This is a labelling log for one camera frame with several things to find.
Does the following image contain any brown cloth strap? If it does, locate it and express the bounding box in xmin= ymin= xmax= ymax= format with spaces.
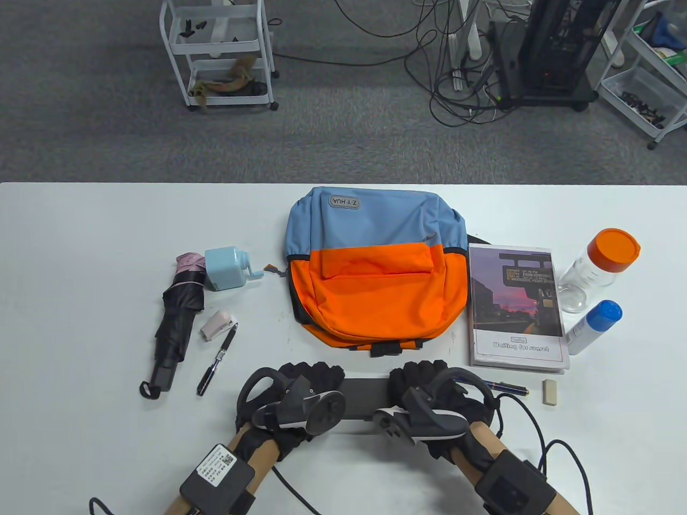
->
xmin=188 ymin=54 xmax=259 ymax=113

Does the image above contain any black folded umbrella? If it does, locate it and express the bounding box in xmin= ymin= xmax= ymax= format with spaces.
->
xmin=140 ymin=252 xmax=208 ymax=401

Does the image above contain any black wrist module white label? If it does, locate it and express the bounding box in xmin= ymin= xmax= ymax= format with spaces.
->
xmin=179 ymin=444 xmax=257 ymax=515

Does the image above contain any clear bottle orange lid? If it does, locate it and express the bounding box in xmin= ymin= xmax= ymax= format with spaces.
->
xmin=557 ymin=228 xmax=641 ymax=314

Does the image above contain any white wire shelf cart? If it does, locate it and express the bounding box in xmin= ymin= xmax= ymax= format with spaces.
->
xmin=595 ymin=0 xmax=687 ymax=150

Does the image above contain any black pen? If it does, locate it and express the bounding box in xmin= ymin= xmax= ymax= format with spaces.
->
xmin=196 ymin=323 xmax=239 ymax=397

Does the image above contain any orange and blue school bag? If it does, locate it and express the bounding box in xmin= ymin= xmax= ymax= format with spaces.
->
xmin=284 ymin=186 xmax=484 ymax=358

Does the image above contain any white table leg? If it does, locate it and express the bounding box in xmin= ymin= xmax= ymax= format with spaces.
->
xmin=448 ymin=0 xmax=485 ymax=92

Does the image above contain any sunset cover notebook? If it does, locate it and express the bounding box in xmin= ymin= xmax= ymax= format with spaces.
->
xmin=468 ymin=243 xmax=570 ymax=375

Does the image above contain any dark grey pencil case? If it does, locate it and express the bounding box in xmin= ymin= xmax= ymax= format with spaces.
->
xmin=334 ymin=378 xmax=400 ymax=421

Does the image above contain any white bottle blue cap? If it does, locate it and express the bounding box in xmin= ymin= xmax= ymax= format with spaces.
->
xmin=565 ymin=300 xmax=624 ymax=356

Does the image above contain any white rolling cart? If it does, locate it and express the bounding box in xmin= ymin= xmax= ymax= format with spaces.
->
xmin=159 ymin=0 xmax=280 ymax=114

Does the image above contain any black equipment rack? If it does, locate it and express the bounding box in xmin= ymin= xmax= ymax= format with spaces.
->
xmin=490 ymin=0 xmax=624 ymax=113

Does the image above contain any person's left hand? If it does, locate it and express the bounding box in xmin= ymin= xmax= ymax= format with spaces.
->
xmin=236 ymin=360 xmax=346 ymax=463

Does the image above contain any light blue pencil sharpener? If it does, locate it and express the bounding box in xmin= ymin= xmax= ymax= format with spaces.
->
xmin=204 ymin=246 xmax=266 ymax=292

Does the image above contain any navy blue pen gold trim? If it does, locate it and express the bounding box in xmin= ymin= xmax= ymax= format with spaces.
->
xmin=454 ymin=377 xmax=531 ymax=396

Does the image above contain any black tracking controller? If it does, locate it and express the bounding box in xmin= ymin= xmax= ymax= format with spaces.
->
xmin=372 ymin=367 xmax=496 ymax=446
xmin=236 ymin=367 xmax=346 ymax=436

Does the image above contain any person's right hand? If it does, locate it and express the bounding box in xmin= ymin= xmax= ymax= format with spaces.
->
xmin=388 ymin=359 xmax=505 ymax=474

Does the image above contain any black cable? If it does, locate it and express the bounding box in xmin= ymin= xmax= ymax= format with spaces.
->
xmin=89 ymin=496 xmax=186 ymax=515
xmin=270 ymin=466 xmax=324 ymax=515
xmin=495 ymin=393 xmax=594 ymax=515

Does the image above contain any tangle of black floor cables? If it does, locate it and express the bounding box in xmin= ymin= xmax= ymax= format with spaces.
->
xmin=267 ymin=0 xmax=517 ymax=128

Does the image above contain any small white pink clip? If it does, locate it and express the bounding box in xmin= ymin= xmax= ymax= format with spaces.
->
xmin=200 ymin=310 xmax=238 ymax=342

